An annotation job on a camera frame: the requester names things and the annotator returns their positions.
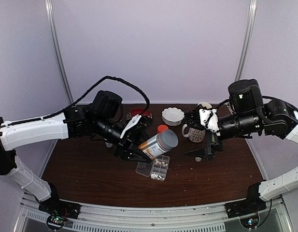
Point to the clear pill organizer box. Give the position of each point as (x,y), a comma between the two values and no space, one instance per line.
(145,169)

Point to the small white pill bottle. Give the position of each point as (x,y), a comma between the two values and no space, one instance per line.
(109,145)
(197,159)

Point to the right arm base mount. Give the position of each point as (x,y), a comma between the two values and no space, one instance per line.
(244,207)

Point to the circuit board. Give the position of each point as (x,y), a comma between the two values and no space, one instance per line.
(250,222)
(56,222)

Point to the left circuit board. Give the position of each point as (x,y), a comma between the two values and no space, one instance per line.
(56,222)

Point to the white fluted bowl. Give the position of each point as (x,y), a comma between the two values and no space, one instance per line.
(172,116)

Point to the right aluminium frame post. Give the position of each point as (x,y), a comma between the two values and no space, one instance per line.
(250,24)

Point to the yellow inside patterned mug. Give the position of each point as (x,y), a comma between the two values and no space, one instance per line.
(194,135)

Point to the right circuit board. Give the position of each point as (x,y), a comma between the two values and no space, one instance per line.
(250,222)

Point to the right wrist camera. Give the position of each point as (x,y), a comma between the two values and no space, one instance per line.
(202,119)

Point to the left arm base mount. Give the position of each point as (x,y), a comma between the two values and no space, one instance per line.
(65,209)

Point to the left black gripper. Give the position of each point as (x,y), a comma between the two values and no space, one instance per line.
(125,145)

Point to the cream ribbed mug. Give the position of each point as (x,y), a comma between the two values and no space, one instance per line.
(204,105)

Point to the amber bottle grey cap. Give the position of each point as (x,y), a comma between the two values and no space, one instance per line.
(159,144)

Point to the orange pill bottle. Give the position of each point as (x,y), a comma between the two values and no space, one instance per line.
(162,128)

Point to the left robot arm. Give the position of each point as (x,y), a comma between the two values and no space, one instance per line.
(73,122)

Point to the red patterned plate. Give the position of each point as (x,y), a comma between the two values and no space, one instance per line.
(134,112)

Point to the white pills in organizer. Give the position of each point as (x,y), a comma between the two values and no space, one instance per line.
(157,176)

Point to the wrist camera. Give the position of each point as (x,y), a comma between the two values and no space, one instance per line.
(202,119)
(135,125)

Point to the left aluminium frame post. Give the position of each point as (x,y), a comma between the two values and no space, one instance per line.
(58,55)

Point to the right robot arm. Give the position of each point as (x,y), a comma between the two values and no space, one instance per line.
(249,115)

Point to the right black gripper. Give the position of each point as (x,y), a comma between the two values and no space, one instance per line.
(212,142)

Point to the aluminium front rail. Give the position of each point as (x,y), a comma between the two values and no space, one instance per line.
(200,218)

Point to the aluminium frame post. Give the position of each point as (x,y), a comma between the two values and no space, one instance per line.
(250,24)
(58,55)

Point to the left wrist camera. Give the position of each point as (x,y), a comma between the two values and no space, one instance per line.
(135,125)

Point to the beige pills in organizer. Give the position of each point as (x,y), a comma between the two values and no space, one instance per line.
(161,163)

